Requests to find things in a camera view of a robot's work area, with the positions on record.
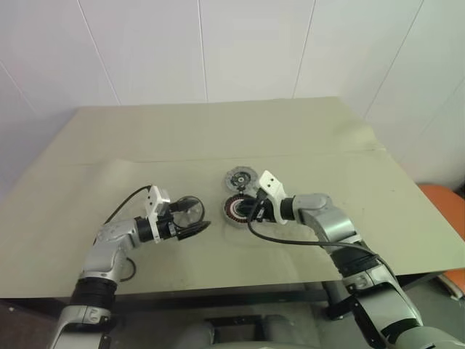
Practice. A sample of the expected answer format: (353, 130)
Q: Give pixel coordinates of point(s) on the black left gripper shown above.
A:
(169, 227)

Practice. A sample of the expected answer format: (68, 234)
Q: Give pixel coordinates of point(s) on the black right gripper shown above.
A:
(264, 211)

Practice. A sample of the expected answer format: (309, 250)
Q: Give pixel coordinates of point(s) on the round grey motor lid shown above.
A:
(189, 218)

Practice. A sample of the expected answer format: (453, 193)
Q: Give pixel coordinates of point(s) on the silver spoked rotor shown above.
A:
(232, 178)

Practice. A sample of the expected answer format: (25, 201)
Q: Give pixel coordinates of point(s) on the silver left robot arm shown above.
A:
(105, 251)

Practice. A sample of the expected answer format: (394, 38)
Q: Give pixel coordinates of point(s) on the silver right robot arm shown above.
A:
(327, 218)

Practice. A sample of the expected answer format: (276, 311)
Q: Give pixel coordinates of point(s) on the beige table cover sheet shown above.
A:
(54, 225)
(218, 123)

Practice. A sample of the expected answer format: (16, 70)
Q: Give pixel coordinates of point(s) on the orange chair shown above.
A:
(445, 200)

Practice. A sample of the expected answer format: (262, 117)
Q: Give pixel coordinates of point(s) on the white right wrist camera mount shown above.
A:
(270, 185)

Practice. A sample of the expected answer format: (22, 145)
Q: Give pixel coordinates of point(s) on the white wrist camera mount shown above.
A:
(154, 200)
(270, 185)

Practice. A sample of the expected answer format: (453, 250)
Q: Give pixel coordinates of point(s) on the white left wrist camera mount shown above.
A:
(154, 200)

